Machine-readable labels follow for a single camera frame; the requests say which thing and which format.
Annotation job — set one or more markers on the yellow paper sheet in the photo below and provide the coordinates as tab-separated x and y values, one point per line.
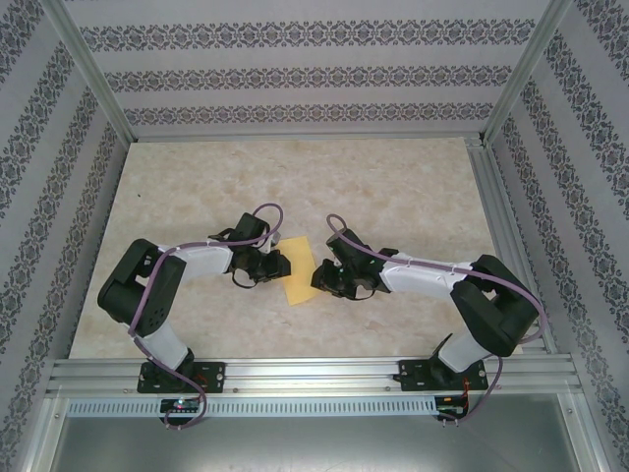
300	265

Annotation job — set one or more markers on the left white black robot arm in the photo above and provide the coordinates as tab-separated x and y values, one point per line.
206	258

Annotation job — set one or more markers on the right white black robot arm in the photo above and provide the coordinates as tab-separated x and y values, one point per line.
417	277

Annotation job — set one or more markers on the grey metal tray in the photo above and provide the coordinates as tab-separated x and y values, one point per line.
314	447

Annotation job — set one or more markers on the controller board with green light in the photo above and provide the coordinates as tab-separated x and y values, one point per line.
179	405

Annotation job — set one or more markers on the small controller board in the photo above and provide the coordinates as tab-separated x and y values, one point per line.
449	407

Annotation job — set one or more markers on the aluminium mounting rail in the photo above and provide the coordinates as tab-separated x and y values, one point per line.
314	373

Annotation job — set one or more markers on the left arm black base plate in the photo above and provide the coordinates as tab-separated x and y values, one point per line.
216	376

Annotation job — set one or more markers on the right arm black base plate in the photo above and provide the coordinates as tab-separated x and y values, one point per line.
413	376

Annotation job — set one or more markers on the aluminium side rail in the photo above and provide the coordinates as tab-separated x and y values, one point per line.
497	206

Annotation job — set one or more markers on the aluminium frame post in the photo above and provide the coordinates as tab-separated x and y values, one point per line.
94	74
525	74

